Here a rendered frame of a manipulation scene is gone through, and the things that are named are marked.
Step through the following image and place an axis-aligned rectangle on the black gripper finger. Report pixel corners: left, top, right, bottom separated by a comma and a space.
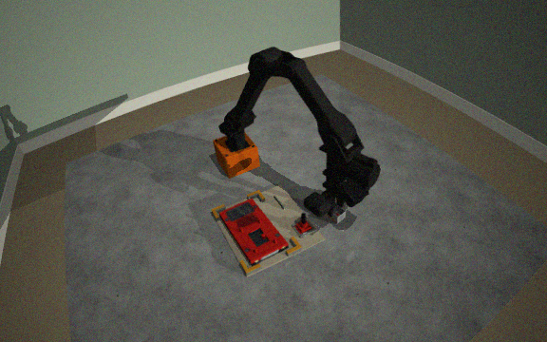
328, 202, 339, 217
336, 196, 345, 208

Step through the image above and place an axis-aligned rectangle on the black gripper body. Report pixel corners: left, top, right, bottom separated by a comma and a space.
304, 169, 348, 217

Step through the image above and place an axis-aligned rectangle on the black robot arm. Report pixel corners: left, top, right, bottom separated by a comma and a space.
219, 47, 381, 207

